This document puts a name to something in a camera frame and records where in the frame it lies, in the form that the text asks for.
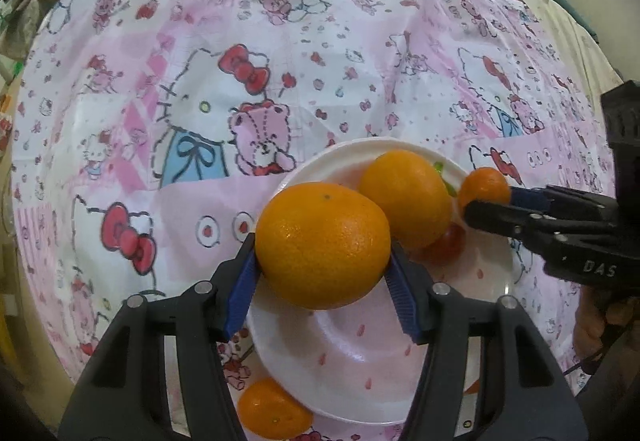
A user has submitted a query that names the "person's hand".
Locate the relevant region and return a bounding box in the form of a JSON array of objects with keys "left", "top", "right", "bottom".
[{"left": 573, "top": 286, "right": 639, "bottom": 375}]

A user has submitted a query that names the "pink white ceramic bowl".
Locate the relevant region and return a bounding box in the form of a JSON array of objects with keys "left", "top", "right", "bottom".
[{"left": 247, "top": 138, "right": 515, "bottom": 426}]

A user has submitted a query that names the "medium orange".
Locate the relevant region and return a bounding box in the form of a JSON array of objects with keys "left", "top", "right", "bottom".
[{"left": 358, "top": 149, "right": 452, "bottom": 251}]

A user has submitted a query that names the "pink hello kitty bedsheet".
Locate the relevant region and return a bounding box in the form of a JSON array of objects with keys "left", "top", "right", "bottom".
[{"left": 12, "top": 0, "right": 620, "bottom": 383}]

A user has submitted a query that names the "large orange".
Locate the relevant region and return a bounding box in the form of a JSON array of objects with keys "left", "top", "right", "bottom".
[{"left": 255, "top": 182, "right": 392, "bottom": 310}]

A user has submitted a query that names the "red cherry tomato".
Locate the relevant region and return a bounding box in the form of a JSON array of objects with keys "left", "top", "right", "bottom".
[{"left": 418, "top": 222, "right": 466, "bottom": 267}]

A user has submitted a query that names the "small mandarin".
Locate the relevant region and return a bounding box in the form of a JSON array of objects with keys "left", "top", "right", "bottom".
[
  {"left": 457, "top": 167, "right": 511, "bottom": 216},
  {"left": 236, "top": 377, "right": 314, "bottom": 440}
]

